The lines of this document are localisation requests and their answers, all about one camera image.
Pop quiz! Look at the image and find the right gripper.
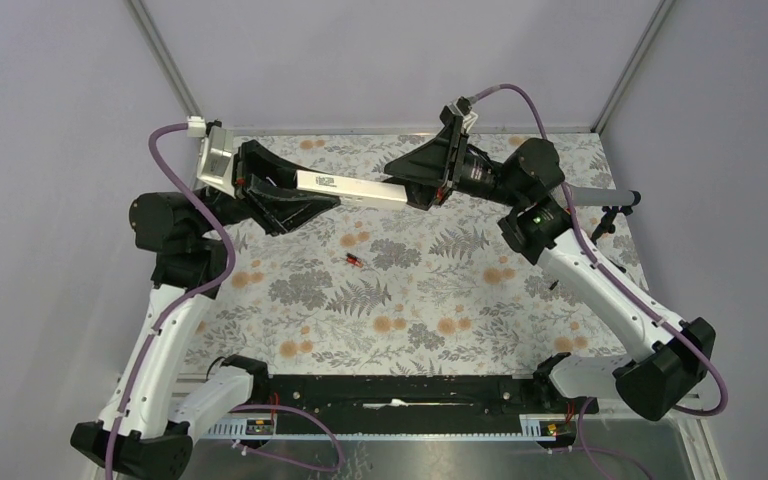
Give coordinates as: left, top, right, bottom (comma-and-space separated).
376, 115, 524, 212

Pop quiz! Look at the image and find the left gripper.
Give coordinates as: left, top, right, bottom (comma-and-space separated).
192, 141, 342, 235

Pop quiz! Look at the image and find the white remote control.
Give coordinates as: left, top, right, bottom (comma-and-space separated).
296, 170, 408, 210

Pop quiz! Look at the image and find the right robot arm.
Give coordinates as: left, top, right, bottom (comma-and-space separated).
384, 107, 729, 421

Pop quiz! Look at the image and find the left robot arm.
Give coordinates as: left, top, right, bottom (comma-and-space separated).
70, 137, 340, 479

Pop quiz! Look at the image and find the red black battery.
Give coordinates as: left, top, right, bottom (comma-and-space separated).
346, 253, 364, 268

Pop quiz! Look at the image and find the floral table mat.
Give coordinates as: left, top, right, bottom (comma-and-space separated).
178, 132, 650, 379

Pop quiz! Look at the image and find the grey microphone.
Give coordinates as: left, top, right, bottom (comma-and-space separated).
568, 185, 642, 207

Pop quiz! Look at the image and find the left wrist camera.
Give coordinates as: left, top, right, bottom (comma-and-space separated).
196, 126, 235, 197

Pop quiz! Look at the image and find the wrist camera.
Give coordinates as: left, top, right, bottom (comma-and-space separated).
448, 97, 478, 134
196, 126, 235, 197

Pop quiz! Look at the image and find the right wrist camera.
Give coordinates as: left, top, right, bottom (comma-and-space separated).
448, 97, 478, 134

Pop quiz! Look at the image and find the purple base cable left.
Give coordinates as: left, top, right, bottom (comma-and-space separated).
231, 402, 347, 474

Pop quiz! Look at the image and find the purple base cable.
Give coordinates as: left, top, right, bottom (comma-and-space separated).
549, 394, 657, 480
231, 402, 347, 474

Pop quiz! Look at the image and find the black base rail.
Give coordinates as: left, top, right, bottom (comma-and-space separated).
251, 374, 601, 439

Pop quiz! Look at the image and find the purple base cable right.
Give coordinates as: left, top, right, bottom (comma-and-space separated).
549, 394, 657, 480

